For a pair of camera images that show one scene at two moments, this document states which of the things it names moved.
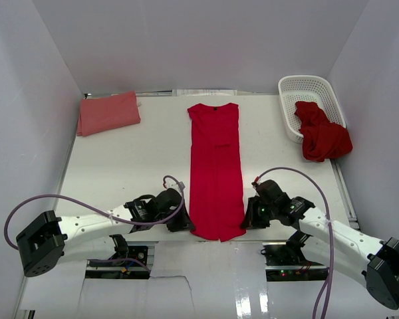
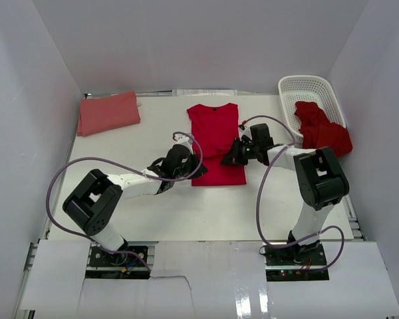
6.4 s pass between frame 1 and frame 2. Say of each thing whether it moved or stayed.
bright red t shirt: moved
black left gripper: moved
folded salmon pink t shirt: stayed
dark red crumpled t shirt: stayed
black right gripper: moved
